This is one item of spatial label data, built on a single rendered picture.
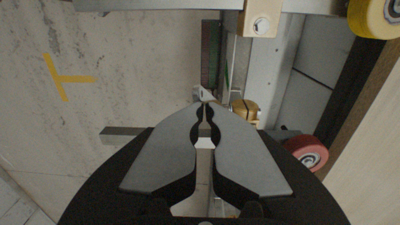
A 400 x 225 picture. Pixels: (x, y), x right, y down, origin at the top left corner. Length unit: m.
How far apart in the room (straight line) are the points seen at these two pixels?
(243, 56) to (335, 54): 0.19
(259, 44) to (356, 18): 0.28
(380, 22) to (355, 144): 0.21
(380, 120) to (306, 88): 0.19
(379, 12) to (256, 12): 0.14
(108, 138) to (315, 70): 0.51
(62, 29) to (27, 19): 0.24
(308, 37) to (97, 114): 1.52
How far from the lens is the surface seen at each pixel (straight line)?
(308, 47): 0.52
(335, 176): 0.44
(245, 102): 0.31
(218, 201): 0.76
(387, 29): 0.29
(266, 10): 0.26
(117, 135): 0.36
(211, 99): 0.16
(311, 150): 0.33
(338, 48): 0.44
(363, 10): 0.28
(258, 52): 0.52
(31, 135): 2.29
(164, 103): 1.28
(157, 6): 0.26
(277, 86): 0.57
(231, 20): 0.41
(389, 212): 0.72
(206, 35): 0.40
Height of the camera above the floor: 1.10
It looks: 60 degrees down
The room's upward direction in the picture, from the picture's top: 177 degrees counter-clockwise
